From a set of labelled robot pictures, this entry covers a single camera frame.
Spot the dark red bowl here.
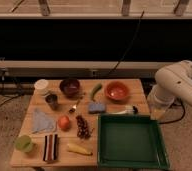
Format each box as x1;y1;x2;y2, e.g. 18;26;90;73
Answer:
59;78;80;97

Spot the white cup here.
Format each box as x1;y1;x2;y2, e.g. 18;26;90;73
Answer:
34;79;49;96

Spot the orange bowl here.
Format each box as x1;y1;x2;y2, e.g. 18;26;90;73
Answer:
104;81;130;101

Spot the orange fruit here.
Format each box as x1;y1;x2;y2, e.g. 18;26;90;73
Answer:
58;116;70;131

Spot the blue sponge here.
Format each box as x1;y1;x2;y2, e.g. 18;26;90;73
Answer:
88;102;106;114

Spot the metal spoon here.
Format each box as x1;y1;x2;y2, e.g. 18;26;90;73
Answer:
69;99;81;113

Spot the light blue cloth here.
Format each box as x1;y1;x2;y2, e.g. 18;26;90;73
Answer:
32;108;56;133

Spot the white brush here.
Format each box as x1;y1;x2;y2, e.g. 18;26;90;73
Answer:
116;105;138;115

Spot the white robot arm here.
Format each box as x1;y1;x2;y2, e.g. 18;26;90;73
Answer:
147;60;192;120

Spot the wooden table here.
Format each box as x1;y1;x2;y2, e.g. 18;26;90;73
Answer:
10;79;150;168

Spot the green plastic tray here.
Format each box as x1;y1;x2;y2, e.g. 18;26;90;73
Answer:
97;115;170;170

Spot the dark grapes bunch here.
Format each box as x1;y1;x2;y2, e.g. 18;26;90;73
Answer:
76;115;91;139

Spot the black cable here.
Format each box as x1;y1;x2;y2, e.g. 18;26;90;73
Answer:
107;10;146;76

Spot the green plastic cup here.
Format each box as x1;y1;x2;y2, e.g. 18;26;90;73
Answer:
15;135;33;153

